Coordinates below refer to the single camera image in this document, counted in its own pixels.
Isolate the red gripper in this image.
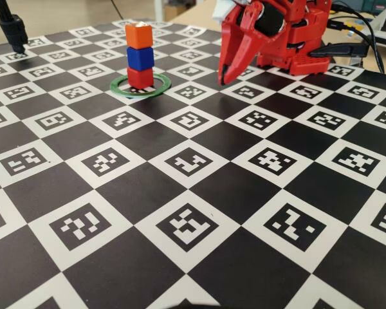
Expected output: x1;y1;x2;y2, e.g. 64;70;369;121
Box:
217;0;295;86

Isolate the blue cube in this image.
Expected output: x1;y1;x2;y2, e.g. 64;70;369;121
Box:
126;46;154;71

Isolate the orange cube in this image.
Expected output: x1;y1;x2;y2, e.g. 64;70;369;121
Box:
125;22;154;50

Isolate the red cube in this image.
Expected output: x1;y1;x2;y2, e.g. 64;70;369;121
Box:
127;66;154;88

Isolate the cardboard box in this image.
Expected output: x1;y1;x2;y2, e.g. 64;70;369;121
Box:
163;3;185;21

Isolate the black table clamp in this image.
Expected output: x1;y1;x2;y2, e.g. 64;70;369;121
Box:
309;42;370;59

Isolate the green box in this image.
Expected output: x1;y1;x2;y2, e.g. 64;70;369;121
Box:
362;0;386;14

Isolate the black white marker checkerboard mat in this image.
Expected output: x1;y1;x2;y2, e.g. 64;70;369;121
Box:
0;17;386;309

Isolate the black tripod leg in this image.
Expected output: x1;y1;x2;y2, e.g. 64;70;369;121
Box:
0;0;29;54

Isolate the black usb plug cable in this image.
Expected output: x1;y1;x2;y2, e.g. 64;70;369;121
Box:
327;19;374;49

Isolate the green ring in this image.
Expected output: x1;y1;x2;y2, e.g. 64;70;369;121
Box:
109;73;173;99

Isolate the thick black cable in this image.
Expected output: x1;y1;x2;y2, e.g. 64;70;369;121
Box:
331;1;386;74

